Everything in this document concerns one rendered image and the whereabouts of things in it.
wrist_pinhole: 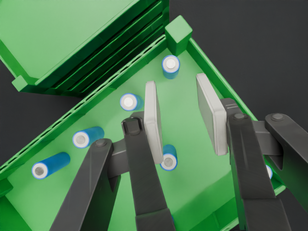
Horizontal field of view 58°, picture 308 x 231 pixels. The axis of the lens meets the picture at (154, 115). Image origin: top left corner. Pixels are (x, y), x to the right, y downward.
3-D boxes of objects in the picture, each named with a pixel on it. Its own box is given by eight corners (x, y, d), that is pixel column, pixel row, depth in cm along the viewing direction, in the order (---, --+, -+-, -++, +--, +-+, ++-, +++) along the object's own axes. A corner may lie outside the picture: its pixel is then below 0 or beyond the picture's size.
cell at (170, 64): (172, 61, 34) (172, 50, 27) (181, 73, 34) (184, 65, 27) (160, 70, 34) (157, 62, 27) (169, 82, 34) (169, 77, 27)
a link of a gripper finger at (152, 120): (163, 164, 17) (151, 165, 17) (160, 113, 23) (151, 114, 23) (156, 121, 16) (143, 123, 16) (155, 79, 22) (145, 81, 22)
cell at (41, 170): (64, 148, 35) (40, 158, 28) (73, 160, 35) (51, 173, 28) (53, 157, 35) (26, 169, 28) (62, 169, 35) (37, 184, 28)
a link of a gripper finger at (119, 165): (150, 173, 15) (97, 180, 15) (150, 128, 20) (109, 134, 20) (145, 151, 15) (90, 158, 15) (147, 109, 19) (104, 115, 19)
